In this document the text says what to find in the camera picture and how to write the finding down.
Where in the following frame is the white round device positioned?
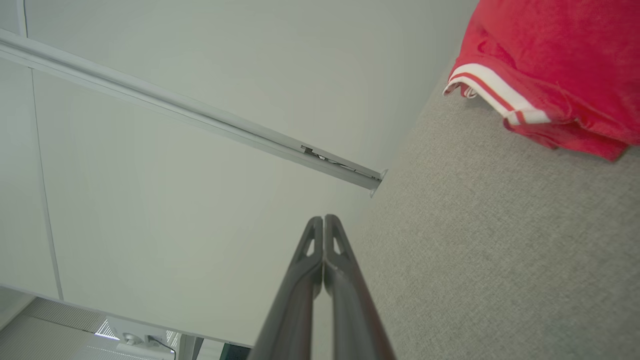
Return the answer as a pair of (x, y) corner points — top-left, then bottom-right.
(107, 330), (173, 360)

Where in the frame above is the red basketball jersey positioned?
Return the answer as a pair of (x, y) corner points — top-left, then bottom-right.
(443, 0), (640, 162)

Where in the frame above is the wall baseboard rail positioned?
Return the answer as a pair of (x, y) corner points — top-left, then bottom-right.
(0, 29), (388, 197)

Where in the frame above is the grey fabric sofa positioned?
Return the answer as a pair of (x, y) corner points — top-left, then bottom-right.
(345, 52), (640, 360)

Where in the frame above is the dark panel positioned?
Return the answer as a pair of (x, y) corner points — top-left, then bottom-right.
(219, 342), (252, 360)

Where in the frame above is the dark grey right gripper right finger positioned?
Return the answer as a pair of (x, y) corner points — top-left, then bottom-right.
(323, 214), (397, 360)

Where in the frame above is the thin black wall cable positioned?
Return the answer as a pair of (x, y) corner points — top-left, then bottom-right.
(148, 336), (177, 360)

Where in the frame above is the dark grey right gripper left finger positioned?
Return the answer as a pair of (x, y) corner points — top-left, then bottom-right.
(247, 215), (325, 360)

